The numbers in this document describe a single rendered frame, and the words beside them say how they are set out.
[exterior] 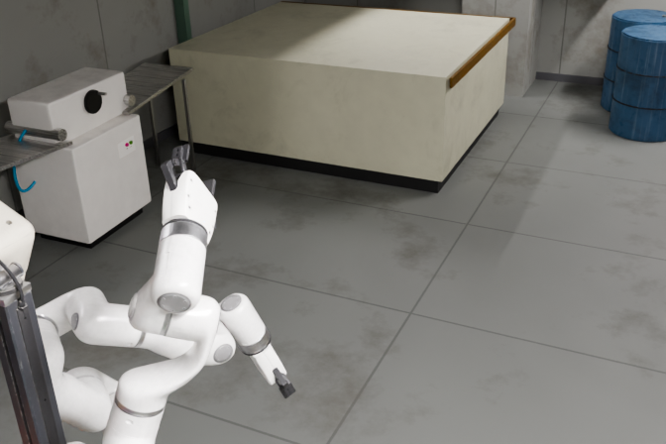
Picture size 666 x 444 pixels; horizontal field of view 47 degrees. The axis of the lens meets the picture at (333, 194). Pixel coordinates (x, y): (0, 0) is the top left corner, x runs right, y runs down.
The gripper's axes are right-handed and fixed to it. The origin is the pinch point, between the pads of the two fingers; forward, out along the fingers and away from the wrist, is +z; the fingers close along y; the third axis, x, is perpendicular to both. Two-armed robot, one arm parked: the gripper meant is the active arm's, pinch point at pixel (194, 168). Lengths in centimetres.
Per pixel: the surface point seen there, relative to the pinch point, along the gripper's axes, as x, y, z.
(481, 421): 1, -264, 75
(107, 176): 218, -212, 276
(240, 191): 166, -304, 322
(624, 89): -148, -413, 426
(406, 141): 29, -313, 334
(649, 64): -170, -390, 422
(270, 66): 119, -252, 397
